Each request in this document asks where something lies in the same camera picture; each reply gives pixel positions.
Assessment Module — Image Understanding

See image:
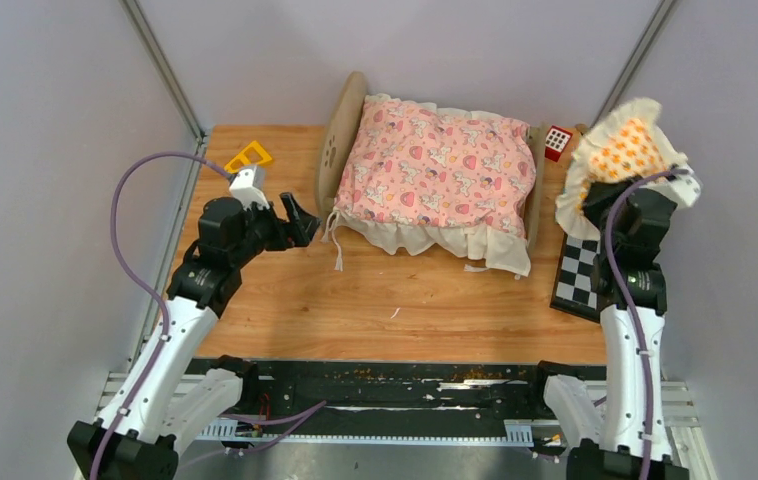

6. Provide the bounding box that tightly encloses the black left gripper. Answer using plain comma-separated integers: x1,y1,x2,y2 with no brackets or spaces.
230,192,324,267

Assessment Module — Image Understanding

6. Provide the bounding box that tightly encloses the orange duck print pillow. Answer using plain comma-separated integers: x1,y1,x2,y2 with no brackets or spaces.
555,97,693,240

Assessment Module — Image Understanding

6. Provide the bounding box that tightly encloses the pink unicorn drawstring bag blanket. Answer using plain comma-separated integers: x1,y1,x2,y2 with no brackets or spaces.
323,94,536,277

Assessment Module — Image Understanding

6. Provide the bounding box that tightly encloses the wooden striped pet bed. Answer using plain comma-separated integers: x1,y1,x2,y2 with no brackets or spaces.
314,71,552,253

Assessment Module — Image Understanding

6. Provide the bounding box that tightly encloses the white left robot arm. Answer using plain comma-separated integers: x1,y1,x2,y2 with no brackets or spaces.
67,192,321,479

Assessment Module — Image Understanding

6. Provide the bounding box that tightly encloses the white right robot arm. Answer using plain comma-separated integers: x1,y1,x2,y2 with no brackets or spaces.
525,178,690,479

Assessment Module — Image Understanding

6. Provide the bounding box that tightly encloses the yellow triangle toy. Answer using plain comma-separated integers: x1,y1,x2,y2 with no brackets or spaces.
224,140,274,174

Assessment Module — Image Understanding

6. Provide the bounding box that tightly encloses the black and silver chessboard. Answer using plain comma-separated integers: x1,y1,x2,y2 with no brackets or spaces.
550,234,600,323

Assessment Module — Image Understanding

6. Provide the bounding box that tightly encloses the red white grid block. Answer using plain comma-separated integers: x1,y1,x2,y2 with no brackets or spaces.
544,125,574,163

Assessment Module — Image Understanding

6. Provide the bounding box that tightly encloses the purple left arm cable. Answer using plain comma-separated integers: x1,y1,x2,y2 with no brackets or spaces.
87,152,327,480

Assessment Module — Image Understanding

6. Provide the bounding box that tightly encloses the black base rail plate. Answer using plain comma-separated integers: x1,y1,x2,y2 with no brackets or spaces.
230,360,606,439

